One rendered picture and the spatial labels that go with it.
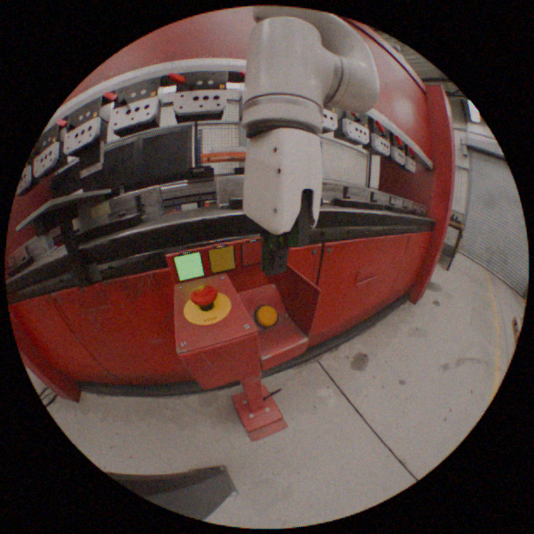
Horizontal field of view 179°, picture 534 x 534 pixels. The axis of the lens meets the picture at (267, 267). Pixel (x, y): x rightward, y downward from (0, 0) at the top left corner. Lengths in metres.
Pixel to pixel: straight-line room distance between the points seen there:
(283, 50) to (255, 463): 1.11
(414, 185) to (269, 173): 1.80
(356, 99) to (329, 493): 1.17
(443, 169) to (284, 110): 1.76
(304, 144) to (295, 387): 1.01
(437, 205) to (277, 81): 1.73
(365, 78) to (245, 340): 0.34
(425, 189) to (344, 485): 2.14
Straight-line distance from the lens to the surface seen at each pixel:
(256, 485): 0.97
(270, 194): 0.15
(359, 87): 0.22
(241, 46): 0.74
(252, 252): 0.32
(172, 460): 1.05
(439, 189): 1.83
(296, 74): 0.18
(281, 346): 0.29
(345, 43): 0.29
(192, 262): 0.30
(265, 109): 0.16
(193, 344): 0.21
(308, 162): 0.15
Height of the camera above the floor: 0.94
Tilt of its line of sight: 28 degrees down
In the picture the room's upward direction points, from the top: straight up
